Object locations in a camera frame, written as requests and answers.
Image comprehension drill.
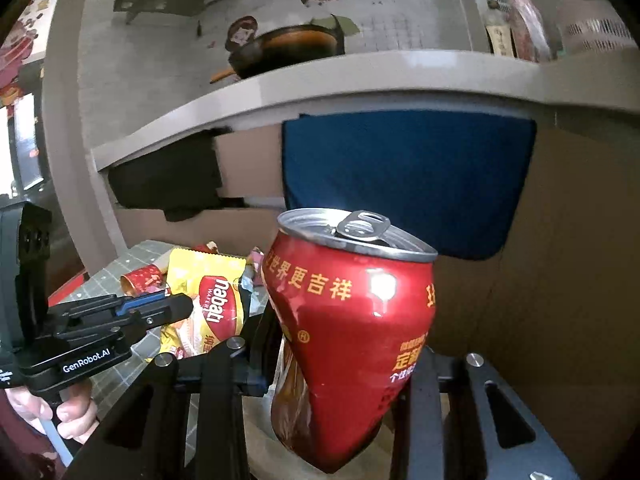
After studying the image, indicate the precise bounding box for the red paper cup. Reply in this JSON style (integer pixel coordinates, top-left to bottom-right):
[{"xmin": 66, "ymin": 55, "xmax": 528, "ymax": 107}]
[{"xmin": 120, "ymin": 264, "xmax": 165, "ymax": 297}]

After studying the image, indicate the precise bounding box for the yellow nabati snack wrapper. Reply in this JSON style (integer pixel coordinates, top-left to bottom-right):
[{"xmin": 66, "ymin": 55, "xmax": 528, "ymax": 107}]
[{"xmin": 151, "ymin": 242, "xmax": 253, "ymax": 359}]

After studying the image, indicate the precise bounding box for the yellow pink wrapper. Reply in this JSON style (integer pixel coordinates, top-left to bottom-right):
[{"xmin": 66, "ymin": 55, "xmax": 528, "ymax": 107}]
[{"xmin": 247, "ymin": 247, "xmax": 265, "ymax": 287}]

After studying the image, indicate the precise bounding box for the crushed red drink can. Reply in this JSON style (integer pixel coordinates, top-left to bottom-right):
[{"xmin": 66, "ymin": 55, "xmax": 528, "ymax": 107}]
[{"xmin": 261, "ymin": 207, "xmax": 440, "ymax": 475}]

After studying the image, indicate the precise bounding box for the dark red sleeve forearm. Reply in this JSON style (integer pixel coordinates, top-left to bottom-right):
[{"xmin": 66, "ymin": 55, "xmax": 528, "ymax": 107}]
[{"xmin": 1, "ymin": 390, "xmax": 66, "ymax": 479}]

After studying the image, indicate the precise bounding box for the trash bin with beige bag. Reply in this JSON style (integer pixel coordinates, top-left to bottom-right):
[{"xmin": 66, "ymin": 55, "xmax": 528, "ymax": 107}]
[{"xmin": 243, "ymin": 340, "xmax": 416, "ymax": 479}]

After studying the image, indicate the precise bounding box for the grey kitchen countertop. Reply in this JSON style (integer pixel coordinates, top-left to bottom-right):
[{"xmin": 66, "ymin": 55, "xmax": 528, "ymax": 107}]
[{"xmin": 91, "ymin": 49, "xmax": 639, "ymax": 170}]

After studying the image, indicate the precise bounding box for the person left hand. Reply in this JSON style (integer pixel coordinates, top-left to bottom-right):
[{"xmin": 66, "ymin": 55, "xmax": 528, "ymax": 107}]
[{"xmin": 3, "ymin": 379, "xmax": 99, "ymax": 444}]

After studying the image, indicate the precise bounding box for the black hanging towel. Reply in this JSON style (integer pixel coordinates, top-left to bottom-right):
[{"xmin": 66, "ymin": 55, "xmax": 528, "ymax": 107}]
[{"xmin": 107, "ymin": 129, "xmax": 246, "ymax": 222}]

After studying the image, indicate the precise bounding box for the blue hanging towel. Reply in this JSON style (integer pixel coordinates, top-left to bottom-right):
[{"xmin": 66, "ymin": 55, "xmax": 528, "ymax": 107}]
[{"xmin": 281, "ymin": 110, "xmax": 537, "ymax": 261}]

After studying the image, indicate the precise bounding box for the red festive door decoration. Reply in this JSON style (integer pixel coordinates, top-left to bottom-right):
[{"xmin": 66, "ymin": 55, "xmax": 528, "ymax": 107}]
[{"xmin": 1, "ymin": 0, "xmax": 58, "ymax": 106}]

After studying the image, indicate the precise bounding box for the sauce bottle with beige label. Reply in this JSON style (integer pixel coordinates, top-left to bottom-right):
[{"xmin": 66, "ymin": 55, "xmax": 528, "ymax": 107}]
[{"xmin": 484, "ymin": 0, "xmax": 516, "ymax": 58}]

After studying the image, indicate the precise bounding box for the red orange-capped bottle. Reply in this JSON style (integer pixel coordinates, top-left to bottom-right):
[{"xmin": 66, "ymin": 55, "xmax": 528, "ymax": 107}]
[{"xmin": 509, "ymin": 0, "xmax": 552, "ymax": 63}]

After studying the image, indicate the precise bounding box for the black wok with wooden handle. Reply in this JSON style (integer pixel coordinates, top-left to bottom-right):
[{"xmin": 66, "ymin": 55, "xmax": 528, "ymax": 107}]
[{"xmin": 209, "ymin": 22, "xmax": 345, "ymax": 84}]

